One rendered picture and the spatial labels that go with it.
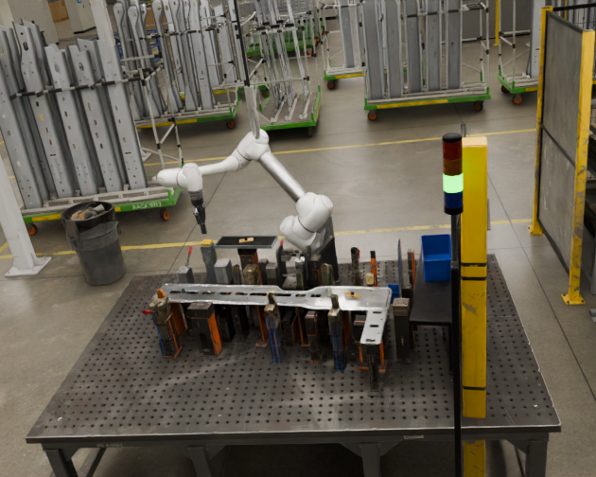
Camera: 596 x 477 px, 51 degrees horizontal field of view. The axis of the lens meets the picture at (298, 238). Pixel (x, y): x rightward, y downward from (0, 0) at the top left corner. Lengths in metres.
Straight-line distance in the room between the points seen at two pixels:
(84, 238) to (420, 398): 3.80
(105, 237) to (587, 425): 4.25
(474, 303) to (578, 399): 1.76
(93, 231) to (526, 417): 4.19
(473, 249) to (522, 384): 0.93
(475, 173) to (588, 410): 2.19
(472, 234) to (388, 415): 1.01
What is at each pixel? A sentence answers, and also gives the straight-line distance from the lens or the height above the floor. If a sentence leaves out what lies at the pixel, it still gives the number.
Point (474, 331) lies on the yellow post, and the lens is 2.75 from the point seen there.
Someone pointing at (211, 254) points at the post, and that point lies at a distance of 3.84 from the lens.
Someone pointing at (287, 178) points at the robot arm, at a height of 1.39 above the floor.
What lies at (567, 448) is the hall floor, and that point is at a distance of 3.98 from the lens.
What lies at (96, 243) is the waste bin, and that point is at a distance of 6.05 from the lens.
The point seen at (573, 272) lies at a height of 0.26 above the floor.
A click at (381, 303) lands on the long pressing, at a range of 3.28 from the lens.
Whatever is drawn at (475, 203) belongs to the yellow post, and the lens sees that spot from 2.46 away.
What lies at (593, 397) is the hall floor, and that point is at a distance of 4.34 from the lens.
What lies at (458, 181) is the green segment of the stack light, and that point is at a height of 1.91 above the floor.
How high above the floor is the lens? 2.76
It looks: 26 degrees down
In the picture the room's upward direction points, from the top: 8 degrees counter-clockwise
